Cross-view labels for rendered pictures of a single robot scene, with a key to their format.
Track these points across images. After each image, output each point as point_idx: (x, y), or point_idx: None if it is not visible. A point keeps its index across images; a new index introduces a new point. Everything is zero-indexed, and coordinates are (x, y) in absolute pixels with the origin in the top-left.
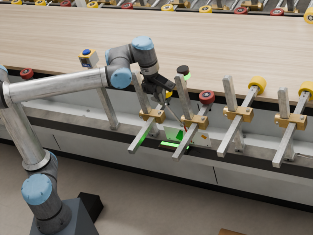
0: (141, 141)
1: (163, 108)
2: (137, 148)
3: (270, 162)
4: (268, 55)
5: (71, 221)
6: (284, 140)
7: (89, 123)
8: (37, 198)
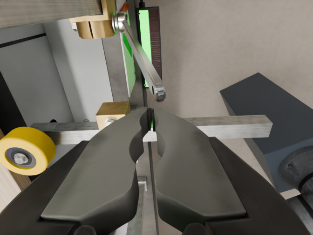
0: (219, 119)
1: (80, 125)
2: (243, 116)
3: None
4: None
5: (310, 144)
6: None
7: (147, 213)
8: None
